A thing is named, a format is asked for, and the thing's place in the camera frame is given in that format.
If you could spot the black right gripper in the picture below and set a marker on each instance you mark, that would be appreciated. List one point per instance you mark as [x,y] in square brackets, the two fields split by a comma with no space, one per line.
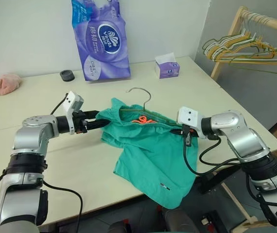
[188,136]

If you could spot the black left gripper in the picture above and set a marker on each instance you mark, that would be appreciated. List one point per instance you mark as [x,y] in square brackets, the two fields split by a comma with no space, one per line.
[80,121]

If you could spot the green shorts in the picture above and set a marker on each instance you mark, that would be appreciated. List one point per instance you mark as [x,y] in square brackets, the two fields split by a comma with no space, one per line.
[153,157]

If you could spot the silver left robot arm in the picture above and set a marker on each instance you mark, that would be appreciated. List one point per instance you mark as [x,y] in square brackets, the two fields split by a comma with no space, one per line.
[31,136]

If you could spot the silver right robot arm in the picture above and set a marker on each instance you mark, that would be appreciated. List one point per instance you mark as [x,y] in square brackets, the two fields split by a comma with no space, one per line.
[240,136]

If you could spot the white hanger on rack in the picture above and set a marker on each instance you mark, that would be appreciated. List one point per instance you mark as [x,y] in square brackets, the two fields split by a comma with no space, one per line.
[216,49]

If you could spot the green hanger on rack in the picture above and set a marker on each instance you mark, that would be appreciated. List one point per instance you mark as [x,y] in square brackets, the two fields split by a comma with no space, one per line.
[207,42]

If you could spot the olive hanger on rack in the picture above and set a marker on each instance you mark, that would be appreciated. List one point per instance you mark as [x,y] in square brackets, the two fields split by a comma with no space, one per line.
[262,69]

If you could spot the black round cap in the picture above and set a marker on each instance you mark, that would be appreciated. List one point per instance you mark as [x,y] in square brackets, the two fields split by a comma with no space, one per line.
[67,75]

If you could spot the black table brace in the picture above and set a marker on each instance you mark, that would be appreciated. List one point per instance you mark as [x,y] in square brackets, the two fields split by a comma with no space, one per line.
[216,179]

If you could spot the purple tissue box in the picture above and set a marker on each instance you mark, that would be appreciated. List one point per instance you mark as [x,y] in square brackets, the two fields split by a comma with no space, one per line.
[167,69]

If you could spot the purple toilet paper pack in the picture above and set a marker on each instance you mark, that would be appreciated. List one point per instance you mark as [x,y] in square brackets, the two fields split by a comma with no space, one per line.
[104,48]

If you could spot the grey rounded shape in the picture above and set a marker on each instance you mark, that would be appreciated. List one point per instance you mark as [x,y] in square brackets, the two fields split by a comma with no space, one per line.
[179,221]

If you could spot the black device with white tag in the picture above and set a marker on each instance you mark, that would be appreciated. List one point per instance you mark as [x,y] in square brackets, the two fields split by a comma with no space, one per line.
[213,218]

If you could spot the pink cloth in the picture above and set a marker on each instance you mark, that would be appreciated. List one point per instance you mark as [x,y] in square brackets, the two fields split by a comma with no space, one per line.
[5,83]

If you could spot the wooden clothes rack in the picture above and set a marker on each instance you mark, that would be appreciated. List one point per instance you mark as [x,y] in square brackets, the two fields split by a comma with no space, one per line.
[226,48]

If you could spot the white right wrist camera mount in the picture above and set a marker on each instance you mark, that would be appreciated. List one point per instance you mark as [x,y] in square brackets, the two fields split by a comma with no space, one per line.
[189,116]

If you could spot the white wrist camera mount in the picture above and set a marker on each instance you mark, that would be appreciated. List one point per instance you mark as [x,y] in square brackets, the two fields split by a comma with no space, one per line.
[73,99]
[189,116]

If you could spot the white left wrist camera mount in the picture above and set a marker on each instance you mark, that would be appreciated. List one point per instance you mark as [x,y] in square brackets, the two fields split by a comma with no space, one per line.
[73,99]

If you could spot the wooden frame leg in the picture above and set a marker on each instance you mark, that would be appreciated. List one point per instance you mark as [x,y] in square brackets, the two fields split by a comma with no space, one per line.
[235,201]

